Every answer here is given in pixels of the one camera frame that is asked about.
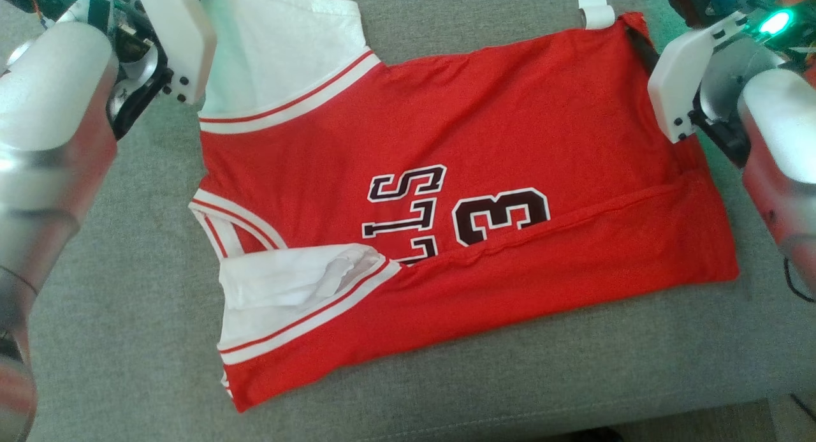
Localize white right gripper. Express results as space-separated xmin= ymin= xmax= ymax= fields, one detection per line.
xmin=627 ymin=0 xmax=816 ymax=168

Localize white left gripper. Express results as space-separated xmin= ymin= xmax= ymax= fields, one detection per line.
xmin=0 ymin=0 xmax=218 ymax=140

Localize red basketball jersey white sleeves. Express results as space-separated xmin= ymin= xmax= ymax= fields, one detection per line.
xmin=189 ymin=0 xmax=740 ymax=414

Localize large grey sofa seat cushion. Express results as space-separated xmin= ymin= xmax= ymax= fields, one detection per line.
xmin=0 ymin=0 xmax=816 ymax=442

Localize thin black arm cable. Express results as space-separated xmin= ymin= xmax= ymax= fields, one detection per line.
xmin=783 ymin=256 xmax=816 ymax=302

